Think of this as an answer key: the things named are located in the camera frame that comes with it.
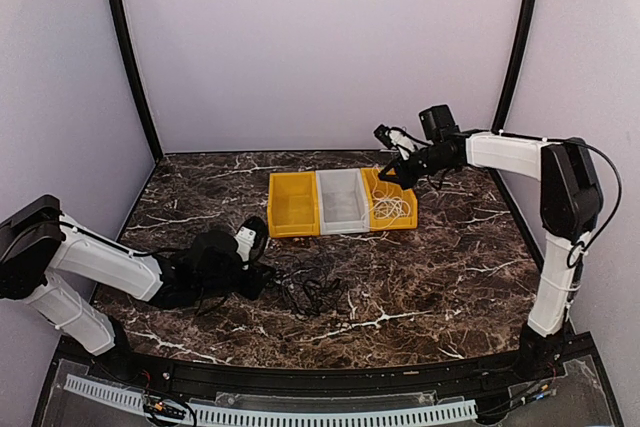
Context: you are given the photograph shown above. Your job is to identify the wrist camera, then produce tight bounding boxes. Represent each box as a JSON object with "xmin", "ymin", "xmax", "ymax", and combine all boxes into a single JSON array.
[
  {"xmin": 373, "ymin": 124, "xmax": 418, "ymax": 159},
  {"xmin": 234, "ymin": 216, "xmax": 269, "ymax": 270}
]

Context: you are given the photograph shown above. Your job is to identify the left black frame post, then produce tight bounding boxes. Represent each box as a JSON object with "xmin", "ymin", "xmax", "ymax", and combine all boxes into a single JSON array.
[{"xmin": 108, "ymin": 0, "xmax": 164, "ymax": 163}]

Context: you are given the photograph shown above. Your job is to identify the right black frame post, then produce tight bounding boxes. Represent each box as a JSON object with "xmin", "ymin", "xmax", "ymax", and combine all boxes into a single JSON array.
[{"xmin": 491, "ymin": 0, "xmax": 536, "ymax": 133}]

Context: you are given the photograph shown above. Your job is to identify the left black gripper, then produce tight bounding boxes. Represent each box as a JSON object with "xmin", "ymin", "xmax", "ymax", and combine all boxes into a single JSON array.
[{"xmin": 196, "ymin": 258, "xmax": 275, "ymax": 301}]

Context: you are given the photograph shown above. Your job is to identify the yellow bin front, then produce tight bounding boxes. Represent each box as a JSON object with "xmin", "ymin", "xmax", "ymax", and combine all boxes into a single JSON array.
[{"xmin": 360, "ymin": 168, "xmax": 418, "ymax": 232}]

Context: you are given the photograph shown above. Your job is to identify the black front rail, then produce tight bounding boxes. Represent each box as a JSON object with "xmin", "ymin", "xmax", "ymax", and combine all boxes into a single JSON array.
[{"xmin": 91, "ymin": 352, "xmax": 565, "ymax": 399}]

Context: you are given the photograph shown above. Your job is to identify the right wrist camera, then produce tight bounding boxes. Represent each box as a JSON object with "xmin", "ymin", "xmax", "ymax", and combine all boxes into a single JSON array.
[{"xmin": 373, "ymin": 124, "xmax": 418, "ymax": 159}]

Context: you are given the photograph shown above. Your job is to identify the black cable tangle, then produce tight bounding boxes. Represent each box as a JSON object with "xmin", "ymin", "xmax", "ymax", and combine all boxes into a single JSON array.
[{"xmin": 194, "ymin": 251, "xmax": 351, "ymax": 323}]

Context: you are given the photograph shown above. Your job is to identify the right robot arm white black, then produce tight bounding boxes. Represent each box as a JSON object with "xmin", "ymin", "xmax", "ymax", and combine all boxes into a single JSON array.
[{"xmin": 373, "ymin": 105, "xmax": 623, "ymax": 338}]

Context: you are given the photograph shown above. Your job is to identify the yellow bin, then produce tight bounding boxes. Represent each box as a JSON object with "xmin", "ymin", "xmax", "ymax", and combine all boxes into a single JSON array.
[
  {"xmin": 267, "ymin": 171, "xmax": 320, "ymax": 238},
  {"xmin": 360, "ymin": 168, "xmax": 418, "ymax": 232}
]

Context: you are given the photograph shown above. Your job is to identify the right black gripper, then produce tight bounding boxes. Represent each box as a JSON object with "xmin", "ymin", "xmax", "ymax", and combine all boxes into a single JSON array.
[{"xmin": 379, "ymin": 143, "xmax": 453, "ymax": 189}]

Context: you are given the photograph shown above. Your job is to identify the black frame post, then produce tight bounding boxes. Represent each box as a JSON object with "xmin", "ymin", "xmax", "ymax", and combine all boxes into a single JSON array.
[
  {"xmin": 491, "ymin": 0, "xmax": 536, "ymax": 133},
  {"xmin": 108, "ymin": 0, "xmax": 164, "ymax": 163}
]

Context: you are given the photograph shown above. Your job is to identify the white slotted cable duct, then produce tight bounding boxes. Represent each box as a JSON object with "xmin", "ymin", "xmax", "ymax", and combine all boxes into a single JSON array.
[{"xmin": 63, "ymin": 374, "xmax": 477, "ymax": 427}]

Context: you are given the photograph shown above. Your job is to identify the small circuit board wires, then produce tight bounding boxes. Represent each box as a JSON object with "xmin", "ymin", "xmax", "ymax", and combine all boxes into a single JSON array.
[{"xmin": 142, "ymin": 386, "xmax": 201, "ymax": 427}]

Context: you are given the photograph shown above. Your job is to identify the white translucent bin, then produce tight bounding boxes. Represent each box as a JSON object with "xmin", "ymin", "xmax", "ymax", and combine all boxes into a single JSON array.
[{"xmin": 316, "ymin": 168, "xmax": 370, "ymax": 235}]

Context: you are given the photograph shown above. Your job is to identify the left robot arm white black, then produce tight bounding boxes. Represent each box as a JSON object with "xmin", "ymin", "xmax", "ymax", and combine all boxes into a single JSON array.
[{"xmin": 1, "ymin": 195, "xmax": 276, "ymax": 383}]

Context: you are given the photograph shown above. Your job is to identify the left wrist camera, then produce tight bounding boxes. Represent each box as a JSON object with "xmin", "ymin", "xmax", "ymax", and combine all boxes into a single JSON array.
[{"xmin": 234, "ymin": 216, "xmax": 269, "ymax": 270}]

